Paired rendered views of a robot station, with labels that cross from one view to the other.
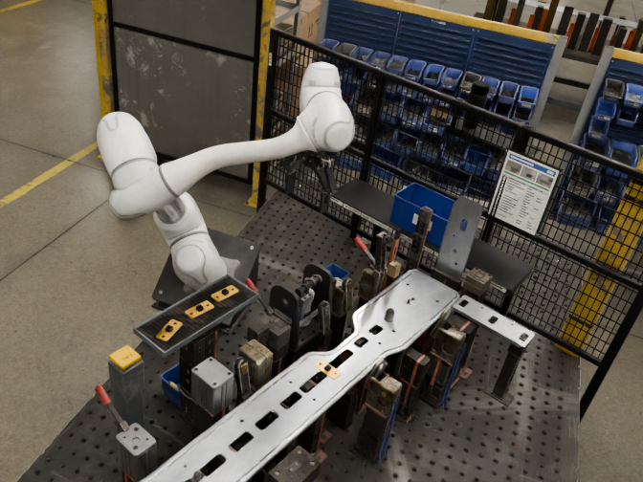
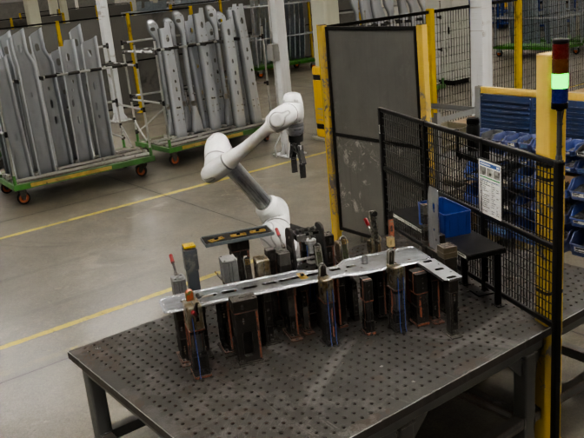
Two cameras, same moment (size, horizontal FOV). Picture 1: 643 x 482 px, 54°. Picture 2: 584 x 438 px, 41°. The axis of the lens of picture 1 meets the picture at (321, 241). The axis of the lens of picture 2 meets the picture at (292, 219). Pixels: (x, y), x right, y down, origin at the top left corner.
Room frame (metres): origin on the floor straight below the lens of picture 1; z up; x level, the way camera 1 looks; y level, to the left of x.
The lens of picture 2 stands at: (-1.43, -2.31, 2.43)
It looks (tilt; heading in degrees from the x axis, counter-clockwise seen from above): 17 degrees down; 39
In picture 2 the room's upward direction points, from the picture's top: 5 degrees counter-clockwise
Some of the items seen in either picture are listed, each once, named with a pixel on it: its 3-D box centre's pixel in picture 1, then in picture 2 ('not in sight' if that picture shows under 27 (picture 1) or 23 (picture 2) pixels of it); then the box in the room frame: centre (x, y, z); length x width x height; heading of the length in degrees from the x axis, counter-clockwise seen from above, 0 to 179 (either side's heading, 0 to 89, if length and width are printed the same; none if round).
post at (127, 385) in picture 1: (129, 414); (194, 288); (1.18, 0.48, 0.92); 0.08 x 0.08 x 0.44; 55
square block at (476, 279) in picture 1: (467, 311); (447, 277); (1.93, -0.61, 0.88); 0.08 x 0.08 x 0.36; 55
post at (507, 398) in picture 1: (509, 367); (451, 306); (1.69, -0.74, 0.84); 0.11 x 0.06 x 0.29; 55
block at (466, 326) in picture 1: (453, 351); (418, 296); (1.73, -0.54, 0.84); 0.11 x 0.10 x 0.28; 55
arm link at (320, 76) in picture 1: (321, 94); (292, 108); (1.61, 0.06, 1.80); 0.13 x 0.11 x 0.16; 17
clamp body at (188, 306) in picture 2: not in sight; (197, 338); (0.80, 0.10, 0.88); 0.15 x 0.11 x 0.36; 55
